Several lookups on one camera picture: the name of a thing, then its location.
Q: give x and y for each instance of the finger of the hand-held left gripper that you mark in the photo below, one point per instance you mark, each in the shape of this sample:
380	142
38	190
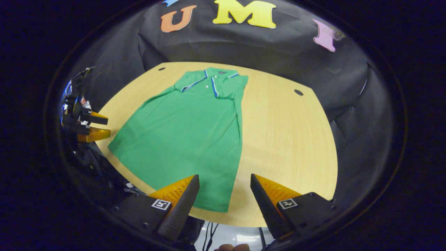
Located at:
97	134
97	119

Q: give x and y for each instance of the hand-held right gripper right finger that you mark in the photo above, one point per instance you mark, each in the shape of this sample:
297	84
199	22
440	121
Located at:
266	209

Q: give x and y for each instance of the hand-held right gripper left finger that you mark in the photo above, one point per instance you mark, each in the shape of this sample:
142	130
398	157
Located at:
181	212

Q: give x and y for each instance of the green T-shirt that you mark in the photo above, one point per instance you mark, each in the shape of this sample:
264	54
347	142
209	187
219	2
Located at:
181	139

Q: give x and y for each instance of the black backdrop cloth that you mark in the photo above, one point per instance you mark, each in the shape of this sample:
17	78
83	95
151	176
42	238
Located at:
244	48

